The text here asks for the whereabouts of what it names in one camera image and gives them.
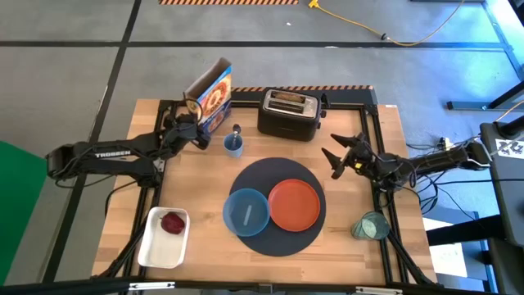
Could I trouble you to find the black crossbar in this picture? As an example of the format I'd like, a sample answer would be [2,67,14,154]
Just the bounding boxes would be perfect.
[0,277,524,295]

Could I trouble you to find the white rectangular tray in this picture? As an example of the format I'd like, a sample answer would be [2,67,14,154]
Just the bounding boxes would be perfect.
[137,206,192,270]

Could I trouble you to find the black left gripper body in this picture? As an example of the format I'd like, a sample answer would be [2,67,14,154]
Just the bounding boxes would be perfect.
[163,113,202,159]

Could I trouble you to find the white black marker tag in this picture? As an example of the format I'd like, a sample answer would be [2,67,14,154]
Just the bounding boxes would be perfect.
[495,138,524,160]

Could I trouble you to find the honey bunches cereal box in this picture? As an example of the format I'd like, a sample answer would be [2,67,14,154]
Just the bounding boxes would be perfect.
[183,57,233,136]

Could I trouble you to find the dark blue metal floor frame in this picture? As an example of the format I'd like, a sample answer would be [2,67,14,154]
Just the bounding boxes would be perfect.
[445,0,524,111]

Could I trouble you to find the green board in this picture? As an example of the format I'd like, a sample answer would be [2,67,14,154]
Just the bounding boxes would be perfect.
[0,140,52,286]

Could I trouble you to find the orange black hazard floor tape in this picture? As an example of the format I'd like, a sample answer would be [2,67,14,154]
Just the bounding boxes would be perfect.
[158,0,300,6]

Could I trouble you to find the green glass cup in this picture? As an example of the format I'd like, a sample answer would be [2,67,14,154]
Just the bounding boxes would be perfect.
[350,211,391,242]

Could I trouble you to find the black power cable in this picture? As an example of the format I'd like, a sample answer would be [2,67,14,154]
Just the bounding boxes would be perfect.
[425,178,524,186]

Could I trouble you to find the yellow extension cable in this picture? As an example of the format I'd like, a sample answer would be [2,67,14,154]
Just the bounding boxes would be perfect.
[309,0,466,48]

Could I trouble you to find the black two-slot toaster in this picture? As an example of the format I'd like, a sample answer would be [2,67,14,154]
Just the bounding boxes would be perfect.
[256,88,328,143]

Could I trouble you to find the orange plate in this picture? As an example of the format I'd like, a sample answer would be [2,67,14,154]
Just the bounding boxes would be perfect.
[268,178,322,233]

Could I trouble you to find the black aluminium table frame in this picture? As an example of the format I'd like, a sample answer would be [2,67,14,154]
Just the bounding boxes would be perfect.
[97,100,439,288]

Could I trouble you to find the small blue plastic cup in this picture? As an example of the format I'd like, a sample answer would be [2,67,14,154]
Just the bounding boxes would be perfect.
[223,133,245,159]

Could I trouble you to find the dark round woven placemat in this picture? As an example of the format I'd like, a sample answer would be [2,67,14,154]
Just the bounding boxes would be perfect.
[228,157,328,258]

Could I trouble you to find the black cart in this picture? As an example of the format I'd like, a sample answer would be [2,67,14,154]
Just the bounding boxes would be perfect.
[479,120,524,247]

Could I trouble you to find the blue bowl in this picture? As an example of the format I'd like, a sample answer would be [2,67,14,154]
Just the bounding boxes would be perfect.
[222,188,271,238]

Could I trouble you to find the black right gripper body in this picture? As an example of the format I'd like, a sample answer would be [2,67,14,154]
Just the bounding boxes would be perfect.
[343,131,376,175]

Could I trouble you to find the dark red apple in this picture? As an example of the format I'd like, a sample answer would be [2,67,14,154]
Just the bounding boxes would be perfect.
[159,211,186,235]

